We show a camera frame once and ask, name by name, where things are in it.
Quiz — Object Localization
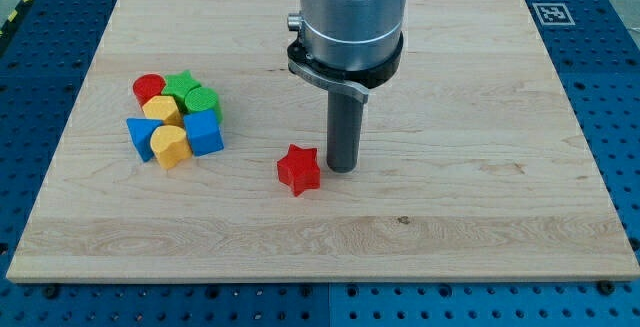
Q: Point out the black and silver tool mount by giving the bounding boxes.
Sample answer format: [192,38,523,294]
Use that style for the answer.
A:
[287,34,404,104]

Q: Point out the blue cube block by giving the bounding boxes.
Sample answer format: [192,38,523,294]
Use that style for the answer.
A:
[184,110,224,156]

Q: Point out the yellow heart block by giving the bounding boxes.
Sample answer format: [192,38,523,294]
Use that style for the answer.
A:
[150,125,193,170]

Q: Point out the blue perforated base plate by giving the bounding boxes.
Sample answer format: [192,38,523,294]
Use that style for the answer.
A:
[1,0,639,326]

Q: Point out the yellow hexagon block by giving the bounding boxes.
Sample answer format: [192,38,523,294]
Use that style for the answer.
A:
[142,95,184,127]

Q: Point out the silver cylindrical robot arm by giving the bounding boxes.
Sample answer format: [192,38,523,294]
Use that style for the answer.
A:
[287,0,407,173]

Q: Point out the white fiducial marker tag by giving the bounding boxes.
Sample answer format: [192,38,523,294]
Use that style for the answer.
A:
[532,2,575,26]

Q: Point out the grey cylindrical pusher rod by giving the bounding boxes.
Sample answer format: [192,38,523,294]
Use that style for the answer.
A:
[326,92,364,173]

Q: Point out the blue triangle block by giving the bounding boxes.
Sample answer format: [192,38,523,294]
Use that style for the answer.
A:
[126,118,163,162]

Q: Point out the red star block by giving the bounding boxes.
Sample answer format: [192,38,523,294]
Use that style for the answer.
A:
[276,144,321,196]

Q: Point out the red cylinder block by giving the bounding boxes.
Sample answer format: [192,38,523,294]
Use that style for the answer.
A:
[132,74,166,107]

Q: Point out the light wooden board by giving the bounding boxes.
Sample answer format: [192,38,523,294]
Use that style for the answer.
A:
[7,0,639,284]

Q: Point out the green cylinder block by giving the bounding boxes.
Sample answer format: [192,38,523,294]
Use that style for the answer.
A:
[185,87,223,123]

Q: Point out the green star block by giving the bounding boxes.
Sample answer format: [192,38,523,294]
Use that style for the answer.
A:
[161,70,201,112]

